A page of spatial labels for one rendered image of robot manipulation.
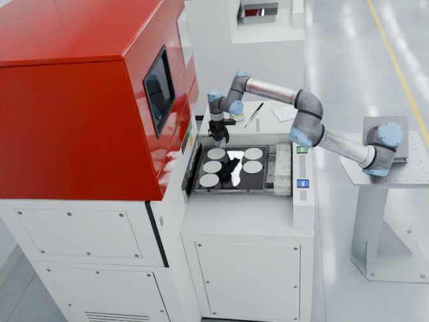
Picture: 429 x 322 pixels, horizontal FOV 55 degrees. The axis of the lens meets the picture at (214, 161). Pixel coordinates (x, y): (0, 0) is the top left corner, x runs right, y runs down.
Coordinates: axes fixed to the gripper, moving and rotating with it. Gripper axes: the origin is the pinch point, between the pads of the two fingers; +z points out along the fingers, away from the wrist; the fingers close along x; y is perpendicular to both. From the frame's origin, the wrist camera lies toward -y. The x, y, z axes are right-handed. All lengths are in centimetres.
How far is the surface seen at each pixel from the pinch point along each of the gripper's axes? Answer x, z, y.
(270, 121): 10.3, -5.2, -27.9
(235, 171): 19.0, 1.4, 11.2
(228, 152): 4.8, 1.4, 1.5
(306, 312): 70, 71, 18
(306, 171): 52, -5, -5
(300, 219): 64, 4, 15
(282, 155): 28.5, 3.2, -15.9
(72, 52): 22, -90, 74
